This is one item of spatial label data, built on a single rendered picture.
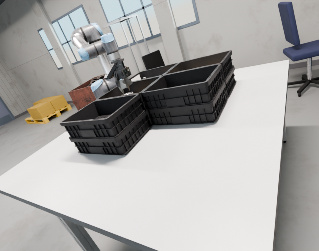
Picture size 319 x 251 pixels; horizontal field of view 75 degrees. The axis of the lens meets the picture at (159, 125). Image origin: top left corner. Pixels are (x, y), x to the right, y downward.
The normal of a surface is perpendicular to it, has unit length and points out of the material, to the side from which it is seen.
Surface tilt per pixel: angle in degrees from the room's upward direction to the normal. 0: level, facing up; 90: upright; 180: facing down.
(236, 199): 0
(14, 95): 90
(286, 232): 0
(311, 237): 0
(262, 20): 90
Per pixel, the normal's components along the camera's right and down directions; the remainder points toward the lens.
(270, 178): -0.32, -0.85
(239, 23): -0.47, 0.52
